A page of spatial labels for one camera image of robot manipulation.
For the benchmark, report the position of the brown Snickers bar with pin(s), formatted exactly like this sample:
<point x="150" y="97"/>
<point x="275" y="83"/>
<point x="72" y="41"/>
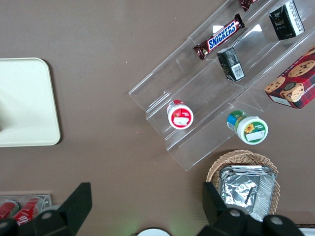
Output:
<point x="247" y="4"/>
<point x="220" y="37"/>

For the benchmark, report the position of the clear acrylic tiered stand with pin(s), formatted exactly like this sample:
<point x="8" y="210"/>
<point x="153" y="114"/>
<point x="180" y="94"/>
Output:
<point x="197" y="86"/>

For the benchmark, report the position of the clear acrylic bottle rack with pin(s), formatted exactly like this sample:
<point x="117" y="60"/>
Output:
<point x="45" y="200"/>

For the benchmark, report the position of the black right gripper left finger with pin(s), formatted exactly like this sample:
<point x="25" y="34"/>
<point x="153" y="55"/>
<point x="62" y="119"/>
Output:
<point x="73" y="204"/>

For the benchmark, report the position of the beige plastic tray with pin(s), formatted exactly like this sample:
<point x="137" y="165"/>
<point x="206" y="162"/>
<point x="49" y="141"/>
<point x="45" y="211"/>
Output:
<point x="27" y="103"/>

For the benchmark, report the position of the light tan wicker basket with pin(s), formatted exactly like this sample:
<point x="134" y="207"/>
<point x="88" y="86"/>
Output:
<point x="246" y="157"/>

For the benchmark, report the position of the small black carton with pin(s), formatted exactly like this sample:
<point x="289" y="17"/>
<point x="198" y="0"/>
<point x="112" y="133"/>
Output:
<point x="231" y="65"/>
<point x="285" y="20"/>

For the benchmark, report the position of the red tartan cookie box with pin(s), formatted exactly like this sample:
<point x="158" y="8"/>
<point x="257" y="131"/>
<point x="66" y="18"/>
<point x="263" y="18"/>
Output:
<point x="292" y="83"/>

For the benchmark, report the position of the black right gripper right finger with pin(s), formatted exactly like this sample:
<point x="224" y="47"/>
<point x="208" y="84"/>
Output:
<point x="221" y="218"/>

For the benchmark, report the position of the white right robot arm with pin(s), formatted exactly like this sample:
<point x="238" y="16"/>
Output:
<point x="153" y="233"/>

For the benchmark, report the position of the stacked aluminium foil containers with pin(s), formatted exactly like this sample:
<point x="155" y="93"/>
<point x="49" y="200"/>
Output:
<point x="246" y="189"/>

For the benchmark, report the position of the green lid cup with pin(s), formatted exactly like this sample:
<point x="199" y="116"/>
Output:
<point x="251" y="129"/>

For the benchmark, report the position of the white rectangular snack bin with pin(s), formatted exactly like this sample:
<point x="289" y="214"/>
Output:
<point x="308" y="231"/>

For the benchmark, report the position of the red lid cup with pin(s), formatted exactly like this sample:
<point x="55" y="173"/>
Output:
<point x="180" y="118"/>

